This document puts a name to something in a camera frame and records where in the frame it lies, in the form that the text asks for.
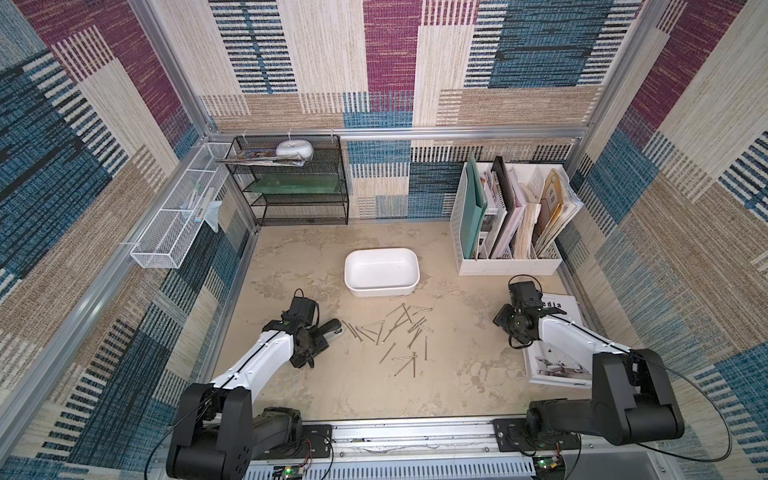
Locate magazines on black shelf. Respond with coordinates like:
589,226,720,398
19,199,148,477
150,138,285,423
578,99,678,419
218,148,313,167

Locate steel nail far left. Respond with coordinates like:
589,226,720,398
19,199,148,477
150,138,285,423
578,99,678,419
342,321,362,342

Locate white round device on shelf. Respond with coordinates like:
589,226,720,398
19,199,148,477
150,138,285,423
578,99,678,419
275,139,314,160

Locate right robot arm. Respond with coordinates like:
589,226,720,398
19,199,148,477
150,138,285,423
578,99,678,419
493,275,685,446

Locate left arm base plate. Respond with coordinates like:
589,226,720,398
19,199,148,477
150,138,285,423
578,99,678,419
252,424,333,460

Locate black binder in organizer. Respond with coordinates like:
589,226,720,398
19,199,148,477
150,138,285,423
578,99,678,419
491,156,515,213

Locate white desktop file organizer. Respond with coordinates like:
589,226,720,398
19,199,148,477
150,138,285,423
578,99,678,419
450,161,566,276

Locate white plastic storage box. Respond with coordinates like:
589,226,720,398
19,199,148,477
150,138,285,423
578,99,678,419
344,248,421,297

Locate black wire mesh shelf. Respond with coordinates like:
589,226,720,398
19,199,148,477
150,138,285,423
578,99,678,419
220,134,350,227

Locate steel nail lower middle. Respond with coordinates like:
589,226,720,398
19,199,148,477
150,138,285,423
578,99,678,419
379,342,396,364

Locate brown envelopes in organizer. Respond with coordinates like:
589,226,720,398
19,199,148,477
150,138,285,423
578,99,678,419
533,169,584,256

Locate white Inedia magazine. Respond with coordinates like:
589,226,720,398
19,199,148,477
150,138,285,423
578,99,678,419
524,293,592,390

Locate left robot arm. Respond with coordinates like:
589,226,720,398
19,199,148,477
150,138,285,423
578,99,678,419
165,293,344,479

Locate steel nail lower pair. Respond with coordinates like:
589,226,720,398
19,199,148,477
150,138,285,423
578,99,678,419
395,353,417,376

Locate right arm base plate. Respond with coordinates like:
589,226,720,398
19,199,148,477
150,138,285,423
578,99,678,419
491,417,581,457

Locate green tray in shelf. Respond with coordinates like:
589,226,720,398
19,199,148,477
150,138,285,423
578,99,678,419
245,174,341,195

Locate green folder in organizer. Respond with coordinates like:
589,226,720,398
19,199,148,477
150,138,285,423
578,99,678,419
460,157,487,259

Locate white wire wall basket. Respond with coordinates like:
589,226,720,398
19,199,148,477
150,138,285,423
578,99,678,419
130,142,229,269

